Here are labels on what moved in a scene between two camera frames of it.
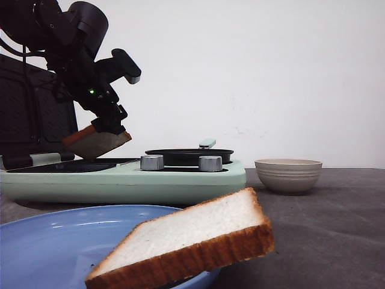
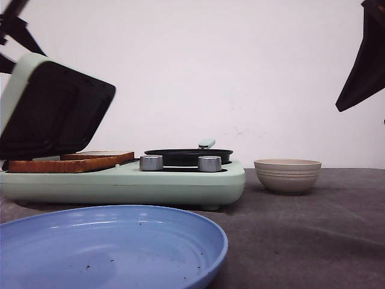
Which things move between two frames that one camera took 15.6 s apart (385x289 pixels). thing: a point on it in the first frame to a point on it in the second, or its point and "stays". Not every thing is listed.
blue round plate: x=57 y=250 stays
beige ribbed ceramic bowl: x=288 y=177 stays
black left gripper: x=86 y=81 to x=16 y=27
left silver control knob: x=151 y=162 stays
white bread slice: x=89 y=142 to x=97 y=156
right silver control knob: x=210 y=164 stays
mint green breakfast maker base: x=129 y=184 stays
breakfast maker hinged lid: x=36 y=112 stays
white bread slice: x=225 y=230 to x=68 y=166
